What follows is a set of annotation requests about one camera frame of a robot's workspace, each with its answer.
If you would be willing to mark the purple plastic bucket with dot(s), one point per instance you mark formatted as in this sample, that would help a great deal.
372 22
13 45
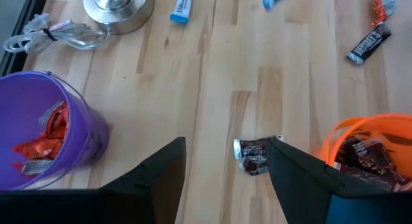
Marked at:
19 98

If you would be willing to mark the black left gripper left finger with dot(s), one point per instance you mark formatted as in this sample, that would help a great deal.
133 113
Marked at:
128 204

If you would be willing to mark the white-shade silver table lamp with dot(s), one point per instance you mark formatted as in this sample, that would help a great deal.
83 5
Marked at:
119 8

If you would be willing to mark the brown Hershey's candy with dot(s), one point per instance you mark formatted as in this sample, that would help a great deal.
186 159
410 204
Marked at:
363 153
251 156
370 180
370 43

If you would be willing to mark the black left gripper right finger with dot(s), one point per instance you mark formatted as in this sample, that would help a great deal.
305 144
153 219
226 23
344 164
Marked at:
305 201

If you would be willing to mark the orange plastic bucket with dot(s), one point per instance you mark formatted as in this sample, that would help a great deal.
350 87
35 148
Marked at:
396 124

